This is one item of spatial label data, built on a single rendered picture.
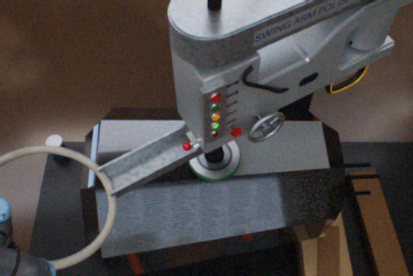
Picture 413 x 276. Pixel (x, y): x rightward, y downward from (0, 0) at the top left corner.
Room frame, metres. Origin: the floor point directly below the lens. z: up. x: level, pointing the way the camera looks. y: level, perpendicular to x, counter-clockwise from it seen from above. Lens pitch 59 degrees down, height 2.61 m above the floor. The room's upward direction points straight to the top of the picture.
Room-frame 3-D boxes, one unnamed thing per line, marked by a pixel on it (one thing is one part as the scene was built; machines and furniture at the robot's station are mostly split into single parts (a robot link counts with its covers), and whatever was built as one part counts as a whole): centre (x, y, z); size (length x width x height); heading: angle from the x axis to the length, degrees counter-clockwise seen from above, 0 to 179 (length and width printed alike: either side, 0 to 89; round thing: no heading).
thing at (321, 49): (1.17, -0.35, 1.28); 0.74 x 0.23 x 0.49; 120
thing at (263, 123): (0.94, -0.17, 1.18); 0.15 x 0.10 x 0.15; 120
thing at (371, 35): (1.31, -0.57, 1.32); 0.19 x 0.19 x 0.20
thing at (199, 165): (0.98, 0.00, 0.84); 0.21 x 0.21 x 0.01
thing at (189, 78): (1.02, -0.07, 1.30); 0.36 x 0.22 x 0.45; 120
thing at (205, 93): (0.85, 0.00, 1.35); 0.08 x 0.03 x 0.28; 120
